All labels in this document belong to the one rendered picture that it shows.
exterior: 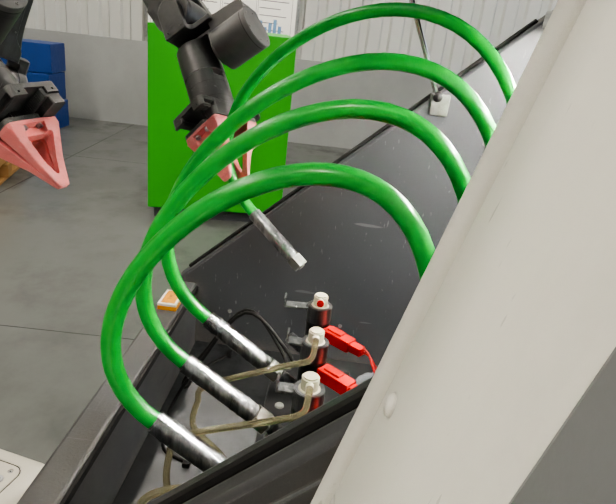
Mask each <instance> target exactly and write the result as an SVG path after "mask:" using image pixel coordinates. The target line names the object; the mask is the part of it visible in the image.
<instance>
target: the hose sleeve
mask: <svg viewBox="0 0 616 504"><path fill-rule="evenodd" d="M249 219H250V220H251V221H252V222H253V223H254V225H255V226H256V227H257V228H258V229H259V230H260V231H261V232H262V233H263V234H264V236H265V237H266V238H267V239H268V240H269V241H270V242H271V243H272V245H273V246H274V247H275V248H276V249H277V251H279V252H280V254H281V255H282V256H283V257H284V258H285V259H286V260H287V262H288V261H289V260H290V259H291V258H292V257H294V256H295V255H296V254H297V253H298V252H297V251H296V250H295V249H294V248H293V246H292V245H291V244H290V243H289V241H288V240H286V239H285V237H284V236H283V235H282V234H281V233H280V232H279V231H278V230H277V229H276V227H275V226H274V225H273V224H272V223H271V222H270V220H269V219H268V218H267V217H266V216H265V215H264V214H263V213H262V212H261V211H260V209H256V210H254V211H253V212H252V213H251V214H250V215H249Z"/></svg>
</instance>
